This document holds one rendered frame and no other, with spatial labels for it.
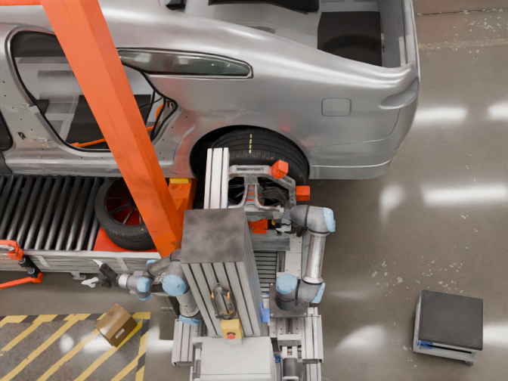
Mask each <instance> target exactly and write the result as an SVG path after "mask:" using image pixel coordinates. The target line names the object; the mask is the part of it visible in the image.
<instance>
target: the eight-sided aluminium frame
mask: <svg viewBox="0 0 508 381"><path fill-rule="evenodd" d="M247 170H254V171H247ZM271 173H272V167H271V166H266V165H263V166H238V165H235V166H230V167H229V169H228V180H229V181H230V180H231V179H232V178H234V177H243V176H247V177H266V178H269V179H271V180H272V181H274V182H276V183H278V184H280V185H281V186H283V187H285V188H287V189H288V190H289V196H290V198H289V199H288V200H286V207H282V208H284V213H286V212H289V211H290V210H291V209H292V208H293V207H294V206H296V181H295V180H293V179H292V178H290V177H288V176H286V175H285V176H284V177H282V179H278V178H275V177H273V176H271ZM273 217H274V215H268V214H262V219H269V220H271V219H273Z"/></svg>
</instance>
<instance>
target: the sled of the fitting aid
mask: <svg viewBox="0 0 508 381"><path fill-rule="evenodd" d="M251 242H252V249H253V250H271V251H290V243H291V234H290V241H289V242H283V241H251Z"/></svg>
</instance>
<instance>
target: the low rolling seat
mask: <svg viewBox="0 0 508 381"><path fill-rule="evenodd" d="M413 316H414V317H415V318H416V319H415V329H414V342H412V346H413V348H414V350H413V352H419V353H424V354H429V355H437V356H442V357H446V358H454V359H458V360H463V361H465V362H466V364H467V365H468V366H469V367H471V366H472V365H473V362H477V360H478V359H479V356H480V355H481V353H482V351H483V350H482V349H483V338H484V300H483V299H479V298H474V297H468V296H459V295H454V294H449V293H440V292H435V291H430V290H422V291H420V295H419V298H418V300H417V309H416V311H415V312H414V313H413Z"/></svg>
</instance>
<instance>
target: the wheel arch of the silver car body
mask: <svg viewBox="0 0 508 381"><path fill-rule="evenodd" d="M237 126H238V125H227V130H228V133H229V132H232V131H233V130H235V128H237ZM225 127H226V126H222V127H219V128H216V129H213V130H211V131H209V132H207V133H206V134H204V135H202V136H201V137H200V138H198V139H197V140H196V141H195V143H194V144H193V146H192V147H191V149H190V152H189V154H188V160H187V162H188V168H189V170H190V173H191V175H192V177H193V178H196V173H197V165H198V159H199V155H200V147H201V145H202V143H204V142H206V141H216V140H217V139H218V138H220V137H221V136H222V135H225V134H226V131H225ZM246 128H265V127H262V126H258V125H246ZM266 129H267V128H266ZM271 130H272V129H271ZM272 131H274V132H277V131H275V130H272ZM278 133H279V132H278ZM280 134H281V133H280ZM282 135H283V134H282ZM284 136H286V135H284ZM286 137H287V136H286ZM287 138H288V137H287ZM289 139H290V138H289ZM290 140H291V141H293V140H292V139H290ZM293 142H294V143H295V144H296V145H297V146H298V147H299V148H300V149H301V150H302V152H303V153H304V154H305V152H304V151H303V149H302V148H301V147H300V146H299V145H298V144H297V143H296V142H295V141H293ZM305 156H306V154H305ZM306 158H307V161H308V179H309V178H310V177H311V165H310V162H309V160H308V157H307V156H306Z"/></svg>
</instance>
